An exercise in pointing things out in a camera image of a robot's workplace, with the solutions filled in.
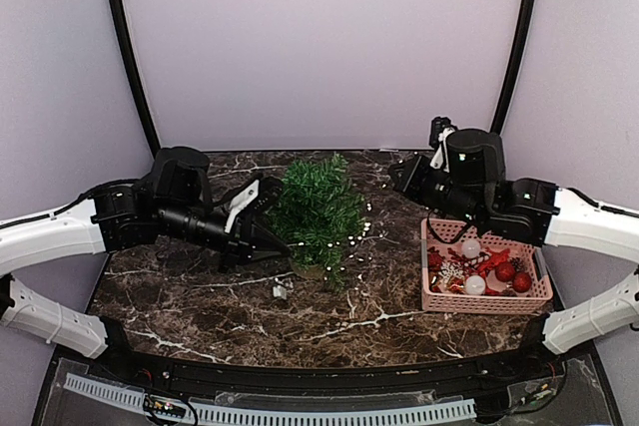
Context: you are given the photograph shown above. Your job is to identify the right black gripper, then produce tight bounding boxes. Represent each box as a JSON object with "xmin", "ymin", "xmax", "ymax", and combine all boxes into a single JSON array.
[{"xmin": 388, "ymin": 152, "xmax": 486, "ymax": 228}]

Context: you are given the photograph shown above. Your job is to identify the white light battery box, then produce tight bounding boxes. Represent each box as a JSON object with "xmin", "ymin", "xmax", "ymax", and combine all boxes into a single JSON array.
[{"xmin": 272, "ymin": 283, "xmax": 289, "ymax": 300}]

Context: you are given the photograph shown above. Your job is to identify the fairy light string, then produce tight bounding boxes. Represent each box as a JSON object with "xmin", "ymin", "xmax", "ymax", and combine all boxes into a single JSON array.
[{"xmin": 294, "ymin": 181, "xmax": 395, "ymax": 280}]

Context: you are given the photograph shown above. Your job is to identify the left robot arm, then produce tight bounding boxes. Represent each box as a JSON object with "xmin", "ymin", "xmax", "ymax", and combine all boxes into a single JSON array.
[{"xmin": 1, "ymin": 147, "xmax": 291, "ymax": 382}]

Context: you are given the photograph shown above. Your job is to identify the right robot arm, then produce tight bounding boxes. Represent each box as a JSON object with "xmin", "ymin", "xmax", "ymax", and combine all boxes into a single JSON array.
[{"xmin": 388, "ymin": 118, "xmax": 638, "ymax": 380}]

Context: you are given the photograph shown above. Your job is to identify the small green christmas tree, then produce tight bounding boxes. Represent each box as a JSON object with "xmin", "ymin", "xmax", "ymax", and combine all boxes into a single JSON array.
[{"xmin": 267, "ymin": 154, "xmax": 364, "ymax": 291}]

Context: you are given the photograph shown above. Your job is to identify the pink plastic basket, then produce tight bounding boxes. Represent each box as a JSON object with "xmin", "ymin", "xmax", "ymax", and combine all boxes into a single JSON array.
[{"xmin": 421, "ymin": 218, "xmax": 553, "ymax": 315}]

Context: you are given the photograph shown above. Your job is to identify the white ball ornament upper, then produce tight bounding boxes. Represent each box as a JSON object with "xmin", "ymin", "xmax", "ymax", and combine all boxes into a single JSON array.
[{"xmin": 461, "ymin": 238, "xmax": 481, "ymax": 258}]

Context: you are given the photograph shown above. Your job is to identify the white ball ornament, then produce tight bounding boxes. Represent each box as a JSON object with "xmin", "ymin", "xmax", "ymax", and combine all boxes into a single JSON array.
[
  {"xmin": 461, "ymin": 238, "xmax": 481, "ymax": 258},
  {"xmin": 464, "ymin": 274, "xmax": 486, "ymax": 296}
]

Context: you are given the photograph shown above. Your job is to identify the white snowflake ornament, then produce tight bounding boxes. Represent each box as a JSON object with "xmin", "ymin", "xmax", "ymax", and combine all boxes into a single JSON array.
[{"xmin": 438, "ymin": 261, "xmax": 465, "ymax": 283}]

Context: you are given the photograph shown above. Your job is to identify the red bow ornament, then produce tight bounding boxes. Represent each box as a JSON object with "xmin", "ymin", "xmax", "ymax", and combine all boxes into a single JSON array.
[{"xmin": 476, "ymin": 248, "xmax": 510, "ymax": 271}]

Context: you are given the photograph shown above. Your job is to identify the white ball ornament lower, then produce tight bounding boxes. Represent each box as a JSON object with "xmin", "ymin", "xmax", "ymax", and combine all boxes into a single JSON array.
[{"xmin": 464, "ymin": 274, "xmax": 486, "ymax": 296}]

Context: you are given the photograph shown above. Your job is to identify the red glitter ball left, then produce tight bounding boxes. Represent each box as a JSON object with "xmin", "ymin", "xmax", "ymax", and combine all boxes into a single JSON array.
[{"xmin": 494, "ymin": 261, "xmax": 516, "ymax": 282}]

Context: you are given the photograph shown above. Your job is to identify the red glitter ball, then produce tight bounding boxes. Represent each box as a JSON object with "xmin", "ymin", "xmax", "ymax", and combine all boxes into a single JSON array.
[
  {"xmin": 512, "ymin": 271, "xmax": 532, "ymax": 293},
  {"xmin": 494, "ymin": 261, "xmax": 516, "ymax": 282}
]

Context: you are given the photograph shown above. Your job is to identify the red glitter ball right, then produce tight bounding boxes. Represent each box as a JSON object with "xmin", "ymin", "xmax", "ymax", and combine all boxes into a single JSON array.
[{"xmin": 512, "ymin": 271, "xmax": 532, "ymax": 293}]

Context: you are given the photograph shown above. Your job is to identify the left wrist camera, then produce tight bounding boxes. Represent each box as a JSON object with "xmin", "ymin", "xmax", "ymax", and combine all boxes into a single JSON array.
[{"xmin": 224, "ymin": 174, "xmax": 284, "ymax": 233}]

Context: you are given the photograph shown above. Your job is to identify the white slotted cable duct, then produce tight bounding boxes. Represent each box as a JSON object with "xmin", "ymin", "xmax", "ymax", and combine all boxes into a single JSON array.
[{"xmin": 62, "ymin": 373, "xmax": 477, "ymax": 425}]

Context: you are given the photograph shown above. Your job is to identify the black front table rail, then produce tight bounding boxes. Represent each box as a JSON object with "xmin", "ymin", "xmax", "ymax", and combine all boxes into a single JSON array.
[{"xmin": 93, "ymin": 319, "xmax": 567, "ymax": 397}]

